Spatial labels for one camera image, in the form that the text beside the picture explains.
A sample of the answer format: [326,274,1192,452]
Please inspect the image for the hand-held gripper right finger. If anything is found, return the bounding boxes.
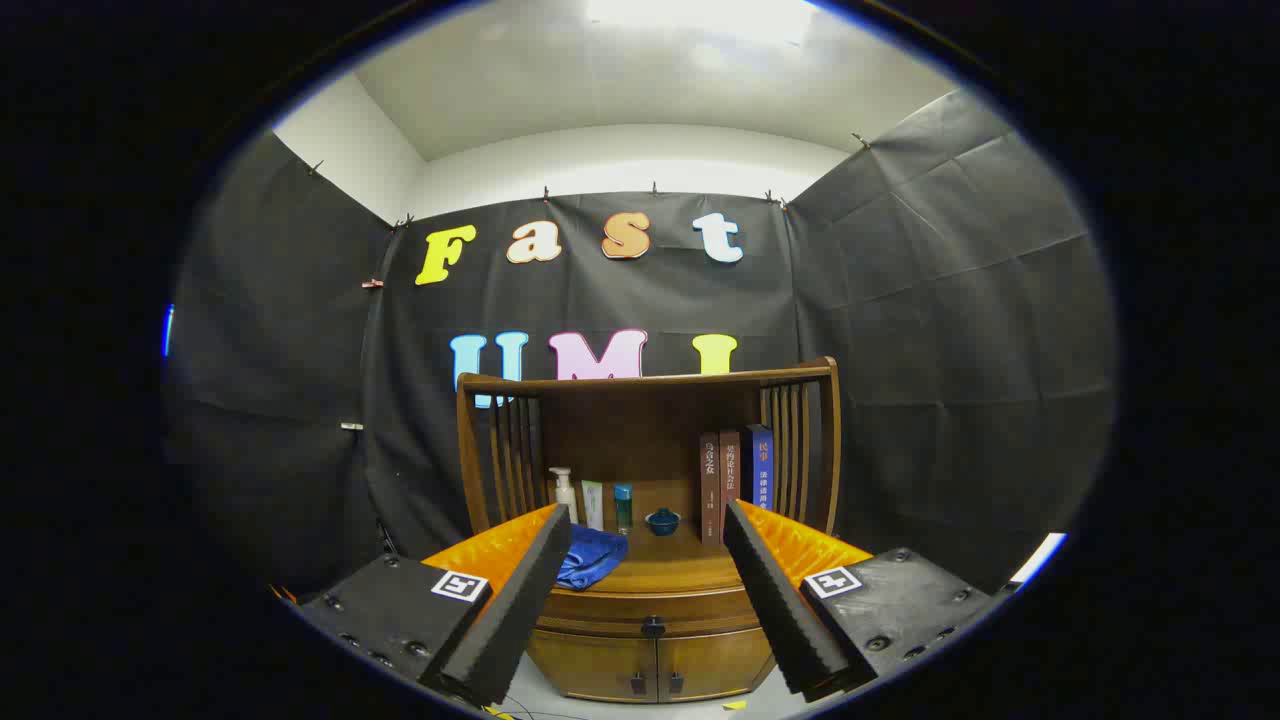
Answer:
[722,499,1006,703]

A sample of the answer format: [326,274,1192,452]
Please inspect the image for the brown book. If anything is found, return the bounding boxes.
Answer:
[700,432,723,546]
[719,430,744,521]

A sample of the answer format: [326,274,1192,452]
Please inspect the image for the blue towel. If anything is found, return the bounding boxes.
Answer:
[555,524,630,591]

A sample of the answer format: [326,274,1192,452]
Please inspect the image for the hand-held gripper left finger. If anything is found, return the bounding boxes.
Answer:
[275,503,573,709]

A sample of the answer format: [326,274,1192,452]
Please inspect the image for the wooden cabinet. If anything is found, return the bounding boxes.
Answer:
[457,357,843,704]

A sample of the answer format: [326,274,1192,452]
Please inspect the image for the wooden countertop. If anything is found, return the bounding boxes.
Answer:
[555,515,749,594]

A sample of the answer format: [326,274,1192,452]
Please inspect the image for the wooden drawer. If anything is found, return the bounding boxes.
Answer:
[537,586,767,639]

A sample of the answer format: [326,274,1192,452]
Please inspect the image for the blue book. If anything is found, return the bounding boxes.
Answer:
[741,424,775,513]

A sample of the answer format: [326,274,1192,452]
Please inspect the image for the wooden cabinet door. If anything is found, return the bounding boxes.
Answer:
[656,628,777,702]
[526,630,659,704]

